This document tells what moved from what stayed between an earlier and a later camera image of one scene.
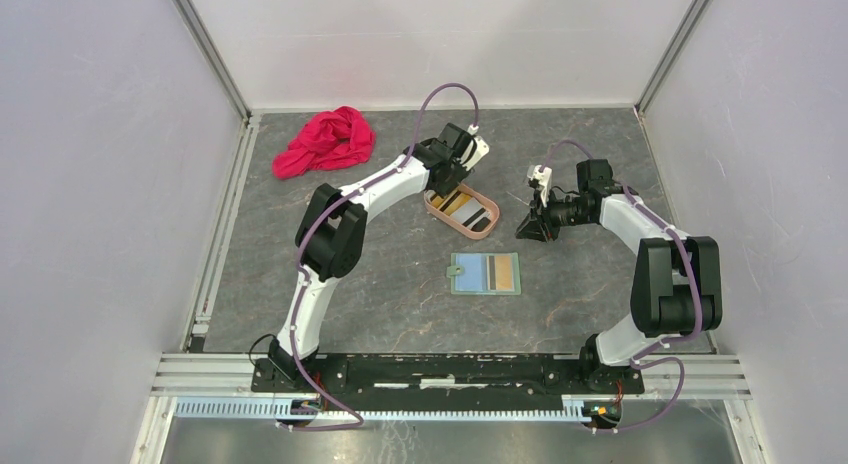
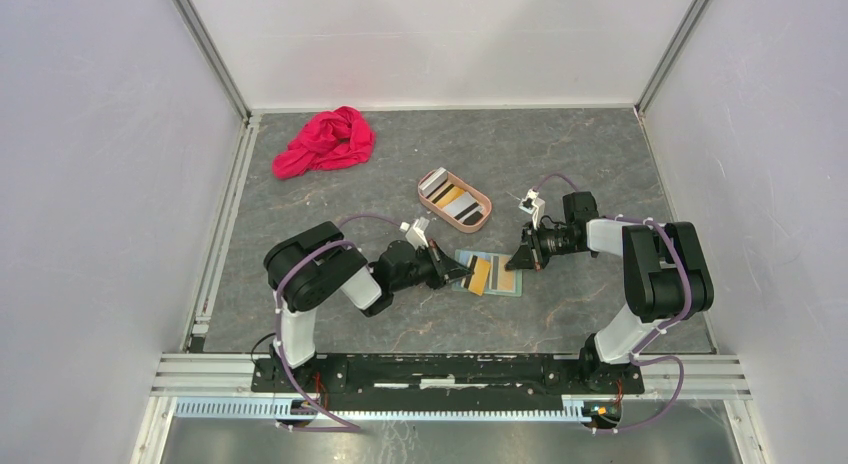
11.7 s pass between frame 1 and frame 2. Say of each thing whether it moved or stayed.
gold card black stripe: moved
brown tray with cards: moved
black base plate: stayed
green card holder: stayed
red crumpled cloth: stayed
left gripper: moved
